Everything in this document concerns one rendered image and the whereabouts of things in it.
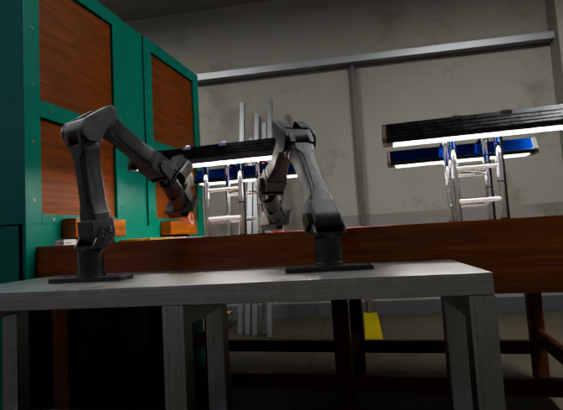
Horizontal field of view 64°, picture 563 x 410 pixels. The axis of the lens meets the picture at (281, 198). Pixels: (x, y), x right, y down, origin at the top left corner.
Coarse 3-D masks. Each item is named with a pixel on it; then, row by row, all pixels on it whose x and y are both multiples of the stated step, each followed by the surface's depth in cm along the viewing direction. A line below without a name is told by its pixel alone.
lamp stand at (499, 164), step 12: (504, 108) 145; (456, 156) 162; (456, 168) 162; (468, 168) 161; (480, 168) 160; (504, 168) 158; (456, 180) 161; (504, 180) 157; (456, 192) 161; (504, 192) 157; (456, 204) 161; (504, 204) 157; (456, 216) 161; (504, 216) 156
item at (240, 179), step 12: (204, 168) 187; (240, 168) 183; (204, 180) 186; (240, 180) 182; (204, 192) 186; (240, 192) 182; (204, 204) 186; (240, 204) 182; (216, 216) 185; (228, 216) 183; (240, 216) 181; (240, 228) 181
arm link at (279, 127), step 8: (272, 128) 127; (280, 128) 121; (288, 128) 129; (296, 128) 130; (304, 128) 124; (280, 136) 121; (312, 136) 120; (280, 144) 121; (280, 152) 130; (272, 160) 136; (280, 160) 133; (288, 160) 133; (272, 168) 136; (280, 168) 135; (264, 176) 142; (272, 176) 137; (280, 176) 138; (264, 184) 142; (272, 184) 140; (280, 184) 141
